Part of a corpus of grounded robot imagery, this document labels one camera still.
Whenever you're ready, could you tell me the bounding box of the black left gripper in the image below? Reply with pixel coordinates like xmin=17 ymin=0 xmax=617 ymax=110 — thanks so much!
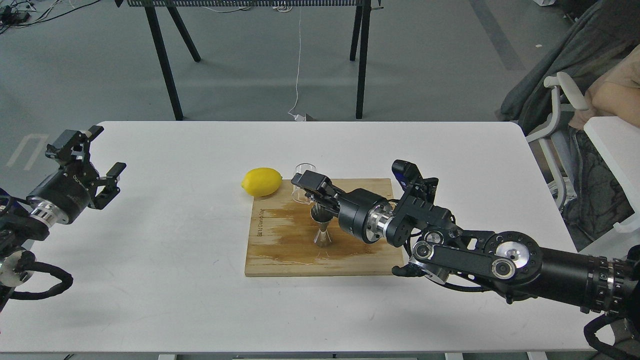
xmin=26 ymin=125 xmax=127 ymax=224

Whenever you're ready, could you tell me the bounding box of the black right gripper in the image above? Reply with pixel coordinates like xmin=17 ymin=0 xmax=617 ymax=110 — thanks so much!
xmin=291 ymin=170 xmax=393 ymax=244

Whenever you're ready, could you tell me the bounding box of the steel double jigger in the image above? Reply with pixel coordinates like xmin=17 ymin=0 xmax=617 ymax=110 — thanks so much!
xmin=310 ymin=203 xmax=334 ymax=248

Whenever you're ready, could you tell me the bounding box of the small clear glass cup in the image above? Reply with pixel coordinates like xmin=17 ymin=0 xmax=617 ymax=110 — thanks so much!
xmin=291 ymin=162 xmax=322 ymax=204

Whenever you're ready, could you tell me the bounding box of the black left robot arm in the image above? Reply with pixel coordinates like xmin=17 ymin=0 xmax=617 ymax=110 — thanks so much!
xmin=0 ymin=125 xmax=126 ymax=307

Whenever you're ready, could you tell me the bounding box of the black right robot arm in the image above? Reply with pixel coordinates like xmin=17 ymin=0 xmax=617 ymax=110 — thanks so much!
xmin=291 ymin=159 xmax=639 ymax=360

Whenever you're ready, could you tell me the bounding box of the wooden cutting board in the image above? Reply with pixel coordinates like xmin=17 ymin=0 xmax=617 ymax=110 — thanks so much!
xmin=244 ymin=178 xmax=405 ymax=277

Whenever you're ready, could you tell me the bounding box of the yellow lemon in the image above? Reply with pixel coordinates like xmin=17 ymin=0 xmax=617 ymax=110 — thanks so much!
xmin=241 ymin=167 xmax=282 ymax=198

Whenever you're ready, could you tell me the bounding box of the white office chair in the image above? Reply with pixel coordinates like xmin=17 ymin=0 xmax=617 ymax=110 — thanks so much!
xmin=526 ymin=71 xmax=590 ymax=210

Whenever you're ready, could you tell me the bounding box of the person in tan shirt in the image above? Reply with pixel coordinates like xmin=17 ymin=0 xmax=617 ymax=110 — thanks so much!
xmin=569 ymin=46 xmax=640 ymax=130

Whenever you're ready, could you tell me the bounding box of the dark grey jacket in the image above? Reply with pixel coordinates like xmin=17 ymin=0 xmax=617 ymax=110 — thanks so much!
xmin=496 ymin=0 xmax=640 ymax=135

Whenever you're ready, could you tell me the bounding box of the white hanging cable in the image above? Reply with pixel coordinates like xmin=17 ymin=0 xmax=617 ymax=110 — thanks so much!
xmin=287 ymin=5 xmax=307 ymax=122

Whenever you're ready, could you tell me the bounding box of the black metal frame table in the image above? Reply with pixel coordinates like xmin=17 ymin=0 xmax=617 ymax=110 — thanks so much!
xmin=115 ymin=0 xmax=384 ymax=121

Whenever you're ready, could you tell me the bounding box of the floor cables and adapter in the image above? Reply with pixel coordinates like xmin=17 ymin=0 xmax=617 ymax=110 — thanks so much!
xmin=0 ymin=0 xmax=101 ymax=36

